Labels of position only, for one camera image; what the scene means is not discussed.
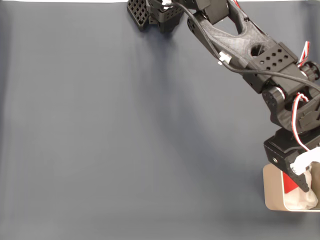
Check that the beige open box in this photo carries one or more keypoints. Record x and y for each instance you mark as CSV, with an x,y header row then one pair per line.
x,y
272,190

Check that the white crumpled tissue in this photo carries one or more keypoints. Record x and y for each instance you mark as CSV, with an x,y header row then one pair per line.
x,y
300,200

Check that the red cube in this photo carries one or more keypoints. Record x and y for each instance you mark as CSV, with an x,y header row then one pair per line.
x,y
288,183

